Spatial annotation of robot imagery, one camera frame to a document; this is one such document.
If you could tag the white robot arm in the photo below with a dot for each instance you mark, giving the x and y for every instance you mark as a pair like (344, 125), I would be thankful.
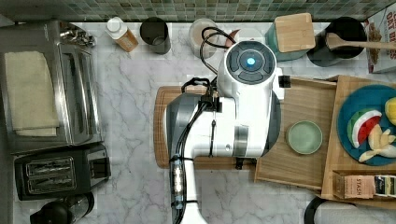
(238, 117)

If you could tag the wooden cutting board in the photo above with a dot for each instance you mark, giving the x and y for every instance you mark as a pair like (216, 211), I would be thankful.
(165, 95)

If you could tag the white glass jar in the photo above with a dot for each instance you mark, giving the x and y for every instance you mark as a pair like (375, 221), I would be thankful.
(195, 36)

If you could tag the dark grey cup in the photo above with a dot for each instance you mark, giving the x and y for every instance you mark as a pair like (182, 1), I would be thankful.
(154, 32)

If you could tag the green ceramic bowl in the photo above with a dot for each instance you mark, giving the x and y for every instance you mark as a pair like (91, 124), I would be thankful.
(304, 137)

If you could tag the white capped orange bottle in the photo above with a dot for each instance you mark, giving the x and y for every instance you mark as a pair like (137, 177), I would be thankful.
(121, 34)

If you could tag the teal canister with wooden lid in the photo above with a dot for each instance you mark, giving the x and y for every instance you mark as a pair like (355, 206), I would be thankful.
(290, 37)

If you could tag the stainless toaster oven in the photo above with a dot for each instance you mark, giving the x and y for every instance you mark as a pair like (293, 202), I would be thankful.
(68, 51)

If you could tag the black slot toaster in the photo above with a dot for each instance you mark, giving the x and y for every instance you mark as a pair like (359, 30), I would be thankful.
(62, 172)

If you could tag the wooden spoon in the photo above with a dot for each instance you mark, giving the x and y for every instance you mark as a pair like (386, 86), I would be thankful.
(334, 41)

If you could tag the black coffee grinder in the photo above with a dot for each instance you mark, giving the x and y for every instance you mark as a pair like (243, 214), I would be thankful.
(67, 210)

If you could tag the stash tea box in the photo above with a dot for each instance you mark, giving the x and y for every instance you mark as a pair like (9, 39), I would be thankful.
(367, 187)

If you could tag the toy watermelon slice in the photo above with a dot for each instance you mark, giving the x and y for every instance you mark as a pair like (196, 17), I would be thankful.
(361, 124)

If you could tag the beige folded towel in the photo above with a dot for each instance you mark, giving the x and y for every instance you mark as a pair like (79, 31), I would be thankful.
(30, 94)

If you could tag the black utensil pot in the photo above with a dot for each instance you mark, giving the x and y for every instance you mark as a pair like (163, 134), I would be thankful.
(348, 29)

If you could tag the blue plate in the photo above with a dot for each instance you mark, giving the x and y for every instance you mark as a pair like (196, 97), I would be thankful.
(368, 97)

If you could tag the toy banana bunch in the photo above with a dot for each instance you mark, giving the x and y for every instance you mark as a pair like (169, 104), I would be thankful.
(380, 143)

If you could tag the yellow toy fruit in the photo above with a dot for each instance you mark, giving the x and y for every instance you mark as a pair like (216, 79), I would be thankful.
(390, 110)

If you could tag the cereal box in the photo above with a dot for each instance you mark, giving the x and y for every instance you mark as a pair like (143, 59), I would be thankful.
(381, 27)

